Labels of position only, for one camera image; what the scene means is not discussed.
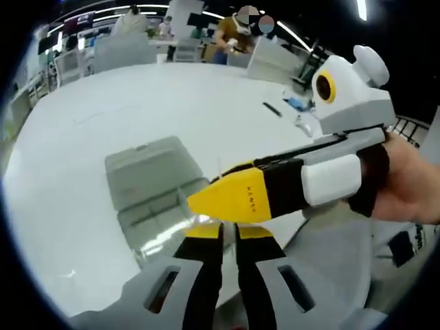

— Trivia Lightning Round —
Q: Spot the grey transparent guide fixture box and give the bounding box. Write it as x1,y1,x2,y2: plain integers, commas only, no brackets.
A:
104,135,223,270

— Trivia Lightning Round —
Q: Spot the clear plastic divider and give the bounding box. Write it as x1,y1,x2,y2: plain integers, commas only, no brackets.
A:
187,212,241,257

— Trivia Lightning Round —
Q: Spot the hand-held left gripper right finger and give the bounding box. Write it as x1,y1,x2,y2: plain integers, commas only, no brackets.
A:
234,223,349,330

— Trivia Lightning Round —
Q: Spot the black metal stand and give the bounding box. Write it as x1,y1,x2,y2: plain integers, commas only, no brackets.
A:
298,47,331,91

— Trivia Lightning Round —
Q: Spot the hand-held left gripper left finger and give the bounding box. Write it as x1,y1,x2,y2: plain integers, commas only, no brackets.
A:
120,226,225,330

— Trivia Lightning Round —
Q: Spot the person's right hand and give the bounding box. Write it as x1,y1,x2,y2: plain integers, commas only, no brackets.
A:
349,133,440,226

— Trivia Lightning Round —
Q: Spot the red banner screen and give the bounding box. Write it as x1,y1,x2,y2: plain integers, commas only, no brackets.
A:
63,11,96,29

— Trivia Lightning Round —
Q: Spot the frosted desk partition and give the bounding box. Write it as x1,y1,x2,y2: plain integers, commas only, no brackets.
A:
93,34,157,74

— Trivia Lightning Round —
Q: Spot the white desk partition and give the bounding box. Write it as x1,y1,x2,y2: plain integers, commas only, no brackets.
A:
247,35,300,84

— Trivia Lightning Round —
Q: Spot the white slatted chair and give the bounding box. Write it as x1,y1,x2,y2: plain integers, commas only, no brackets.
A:
54,47,86,84

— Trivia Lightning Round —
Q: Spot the black pen on table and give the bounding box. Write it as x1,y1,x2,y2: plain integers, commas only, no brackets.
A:
262,102,283,118

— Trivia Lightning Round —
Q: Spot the person's white shirt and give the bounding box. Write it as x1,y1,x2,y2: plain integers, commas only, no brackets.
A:
371,219,440,324

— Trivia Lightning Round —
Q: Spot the white garment on mannequin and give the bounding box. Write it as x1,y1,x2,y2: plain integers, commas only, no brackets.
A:
113,4,149,36

